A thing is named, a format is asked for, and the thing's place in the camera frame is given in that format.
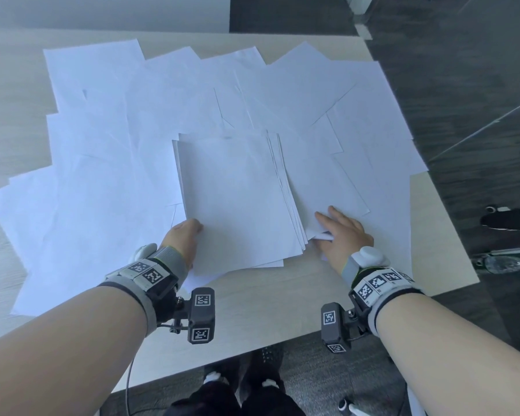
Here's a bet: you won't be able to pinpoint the person's right black shoe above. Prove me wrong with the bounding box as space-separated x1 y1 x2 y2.
244 341 286 391

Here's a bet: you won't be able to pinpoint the thin camera cable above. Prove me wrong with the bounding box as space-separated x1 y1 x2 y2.
123 357 136 416

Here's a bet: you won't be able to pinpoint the person's right hand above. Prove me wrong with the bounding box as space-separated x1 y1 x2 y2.
314 206 376 276

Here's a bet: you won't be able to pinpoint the person's left hand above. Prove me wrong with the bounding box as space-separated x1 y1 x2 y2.
158 218 205 272

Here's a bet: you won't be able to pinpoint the white pillar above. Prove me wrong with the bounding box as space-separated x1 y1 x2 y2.
346 0 374 16

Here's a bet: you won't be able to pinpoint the light wooden table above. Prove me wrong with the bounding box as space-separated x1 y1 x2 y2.
0 28 481 396

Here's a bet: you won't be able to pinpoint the person's left forearm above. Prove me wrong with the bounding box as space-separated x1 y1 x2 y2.
0 285 151 416

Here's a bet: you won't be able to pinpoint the single white paper sheet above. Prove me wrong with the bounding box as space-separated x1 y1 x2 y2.
279 151 372 243

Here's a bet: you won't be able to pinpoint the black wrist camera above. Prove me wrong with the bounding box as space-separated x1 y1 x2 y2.
320 303 352 354
187 288 216 344

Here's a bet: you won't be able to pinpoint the person's black trousers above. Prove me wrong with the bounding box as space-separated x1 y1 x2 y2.
169 381 307 416

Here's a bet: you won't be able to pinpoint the stack of white sheets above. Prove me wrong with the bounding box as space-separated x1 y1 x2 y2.
172 132 309 277

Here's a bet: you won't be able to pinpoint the person's left black shoe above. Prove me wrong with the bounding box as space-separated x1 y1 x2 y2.
201 357 243 399

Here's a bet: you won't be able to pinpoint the clear plastic water bottle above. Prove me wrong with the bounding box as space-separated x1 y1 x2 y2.
472 251 520 275

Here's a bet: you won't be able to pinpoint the person's black shoe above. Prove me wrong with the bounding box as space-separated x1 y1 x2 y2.
201 357 243 399
244 341 286 391

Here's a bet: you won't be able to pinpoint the person's right forearm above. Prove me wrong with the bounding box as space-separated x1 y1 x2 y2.
374 294 520 416

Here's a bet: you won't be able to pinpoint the white chair leg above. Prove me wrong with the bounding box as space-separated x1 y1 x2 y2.
337 398 367 416

